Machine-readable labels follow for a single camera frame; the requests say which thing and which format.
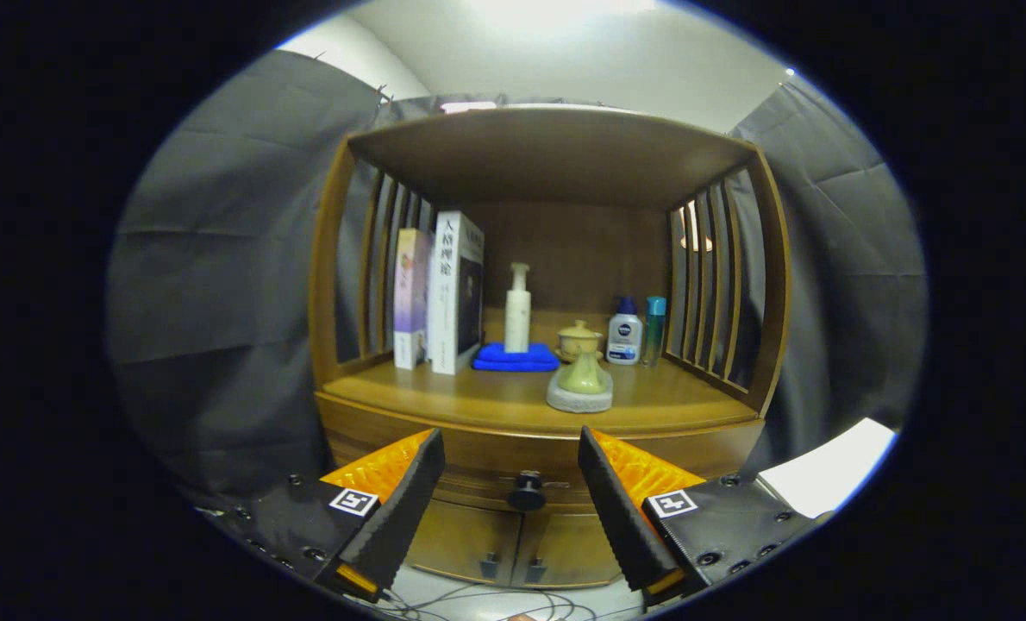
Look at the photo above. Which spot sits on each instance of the wooden cabinet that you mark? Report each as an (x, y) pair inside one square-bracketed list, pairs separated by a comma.
[(556, 151)]

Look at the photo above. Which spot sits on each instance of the blue folded cloth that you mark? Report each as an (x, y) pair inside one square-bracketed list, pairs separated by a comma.
[(500, 360)]

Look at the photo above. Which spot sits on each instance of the thick white book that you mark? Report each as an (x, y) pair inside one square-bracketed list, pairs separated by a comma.
[(442, 293)]

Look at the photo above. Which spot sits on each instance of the white pump bottle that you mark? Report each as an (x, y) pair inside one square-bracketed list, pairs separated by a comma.
[(517, 319)]

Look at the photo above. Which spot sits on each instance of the black round drawer knob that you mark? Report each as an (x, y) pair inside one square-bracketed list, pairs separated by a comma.
[(526, 494)]

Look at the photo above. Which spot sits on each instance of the wooden cabinet door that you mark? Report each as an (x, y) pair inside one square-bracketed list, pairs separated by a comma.
[(578, 548), (453, 539)]

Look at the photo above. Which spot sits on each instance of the slim teal bottle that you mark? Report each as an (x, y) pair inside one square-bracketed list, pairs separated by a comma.
[(655, 332)]

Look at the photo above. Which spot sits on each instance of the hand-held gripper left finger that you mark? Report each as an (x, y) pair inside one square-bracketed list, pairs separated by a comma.
[(401, 517)]

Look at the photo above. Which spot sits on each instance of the white bottle with blue cap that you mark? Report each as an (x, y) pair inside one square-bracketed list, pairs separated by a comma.
[(624, 336)]

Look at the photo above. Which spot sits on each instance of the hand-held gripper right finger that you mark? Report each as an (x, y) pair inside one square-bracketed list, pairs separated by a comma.
[(625, 517)]

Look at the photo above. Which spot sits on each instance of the wooden drawer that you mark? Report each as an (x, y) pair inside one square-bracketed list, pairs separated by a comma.
[(513, 457)]

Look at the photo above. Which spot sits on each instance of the wooden countertop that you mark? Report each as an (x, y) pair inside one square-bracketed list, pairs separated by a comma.
[(478, 397)]

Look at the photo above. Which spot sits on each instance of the beige lidded tea cup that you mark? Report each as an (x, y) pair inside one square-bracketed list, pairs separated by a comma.
[(578, 338)]

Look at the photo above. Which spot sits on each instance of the purple book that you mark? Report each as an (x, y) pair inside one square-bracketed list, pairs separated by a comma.
[(409, 293)]

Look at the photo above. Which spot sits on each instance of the green ceramic ornament grey base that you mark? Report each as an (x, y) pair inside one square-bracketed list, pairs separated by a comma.
[(584, 379)]

